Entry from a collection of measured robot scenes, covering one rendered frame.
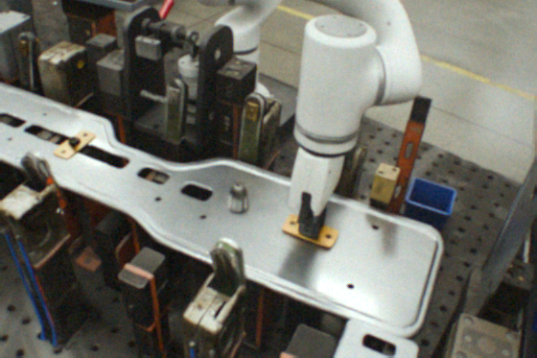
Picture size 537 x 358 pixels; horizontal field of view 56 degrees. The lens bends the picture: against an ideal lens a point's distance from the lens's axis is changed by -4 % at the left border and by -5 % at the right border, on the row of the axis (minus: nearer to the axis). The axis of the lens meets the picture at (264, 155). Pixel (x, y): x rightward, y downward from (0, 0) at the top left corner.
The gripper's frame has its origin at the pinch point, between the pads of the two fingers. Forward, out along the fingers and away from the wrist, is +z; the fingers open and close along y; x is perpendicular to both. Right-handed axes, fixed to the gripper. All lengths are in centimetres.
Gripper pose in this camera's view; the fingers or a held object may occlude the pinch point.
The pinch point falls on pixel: (312, 220)
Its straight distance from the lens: 80.7
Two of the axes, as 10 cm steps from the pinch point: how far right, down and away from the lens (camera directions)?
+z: -0.5, 7.8, 6.2
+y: -4.2, 5.5, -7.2
